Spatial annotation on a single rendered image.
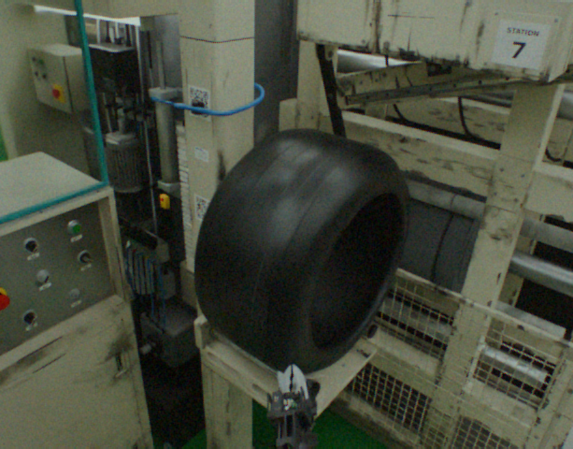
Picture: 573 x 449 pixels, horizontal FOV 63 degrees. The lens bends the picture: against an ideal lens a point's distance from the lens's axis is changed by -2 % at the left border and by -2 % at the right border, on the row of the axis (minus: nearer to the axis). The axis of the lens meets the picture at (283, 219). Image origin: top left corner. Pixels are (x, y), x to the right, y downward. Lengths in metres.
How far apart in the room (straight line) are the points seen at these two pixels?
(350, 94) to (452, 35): 0.39
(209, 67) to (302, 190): 0.38
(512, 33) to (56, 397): 1.45
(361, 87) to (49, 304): 1.03
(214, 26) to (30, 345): 0.95
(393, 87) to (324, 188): 0.46
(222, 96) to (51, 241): 0.59
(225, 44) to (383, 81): 0.44
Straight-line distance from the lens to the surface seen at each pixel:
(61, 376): 1.54
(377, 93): 1.33
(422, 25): 1.11
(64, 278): 1.43
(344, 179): 0.97
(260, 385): 1.30
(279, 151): 1.04
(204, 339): 1.38
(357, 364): 1.45
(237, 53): 1.16
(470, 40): 1.08
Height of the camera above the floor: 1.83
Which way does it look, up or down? 29 degrees down
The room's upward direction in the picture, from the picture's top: 2 degrees clockwise
